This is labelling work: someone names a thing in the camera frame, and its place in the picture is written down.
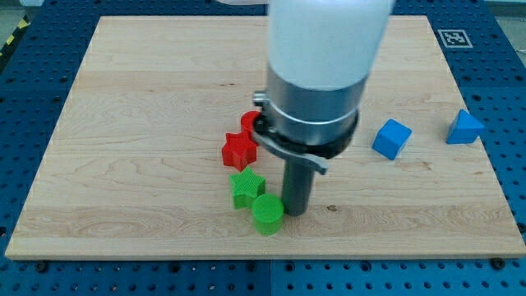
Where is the green circle block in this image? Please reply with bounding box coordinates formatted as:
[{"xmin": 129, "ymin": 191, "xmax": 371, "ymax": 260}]
[{"xmin": 251, "ymin": 193, "xmax": 284, "ymax": 235}]

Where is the red star block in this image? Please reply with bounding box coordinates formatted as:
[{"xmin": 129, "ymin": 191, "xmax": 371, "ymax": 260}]
[{"xmin": 221, "ymin": 131, "xmax": 257, "ymax": 172}]

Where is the red circle block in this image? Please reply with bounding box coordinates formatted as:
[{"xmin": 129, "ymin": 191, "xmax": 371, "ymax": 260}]
[{"xmin": 240, "ymin": 110, "xmax": 261, "ymax": 139}]

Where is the wooden board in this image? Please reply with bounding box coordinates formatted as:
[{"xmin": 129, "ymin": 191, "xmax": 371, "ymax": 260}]
[{"xmin": 6, "ymin": 16, "xmax": 525, "ymax": 260}]

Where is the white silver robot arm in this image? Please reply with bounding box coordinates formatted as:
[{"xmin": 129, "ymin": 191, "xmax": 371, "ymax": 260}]
[{"xmin": 253, "ymin": 0, "xmax": 395, "ymax": 173}]

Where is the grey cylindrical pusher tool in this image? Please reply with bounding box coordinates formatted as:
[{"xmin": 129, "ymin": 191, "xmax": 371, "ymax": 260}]
[{"xmin": 282, "ymin": 161, "xmax": 315, "ymax": 216}]

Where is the blue triangle block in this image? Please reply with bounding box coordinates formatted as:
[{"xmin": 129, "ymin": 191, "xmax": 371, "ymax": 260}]
[{"xmin": 445, "ymin": 109, "xmax": 485, "ymax": 145}]

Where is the blue cube block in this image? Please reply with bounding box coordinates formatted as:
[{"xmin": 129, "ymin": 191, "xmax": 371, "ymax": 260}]
[{"xmin": 372, "ymin": 119, "xmax": 413, "ymax": 160}]

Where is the yellow black hazard tape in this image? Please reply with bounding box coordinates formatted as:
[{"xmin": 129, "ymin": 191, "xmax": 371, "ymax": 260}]
[{"xmin": 1, "ymin": 15, "xmax": 31, "ymax": 59}]

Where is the white fiducial marker tag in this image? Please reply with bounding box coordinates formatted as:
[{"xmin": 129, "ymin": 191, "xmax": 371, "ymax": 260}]
[{"xmin": 438, "ymin": 29, "xmax": 473, "ymax": 49}]

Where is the green star block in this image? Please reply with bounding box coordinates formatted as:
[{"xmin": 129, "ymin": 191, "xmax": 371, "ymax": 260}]
[{"xmin": 228, "ymin": 166, "xmax": 266, "ymax": 210}]

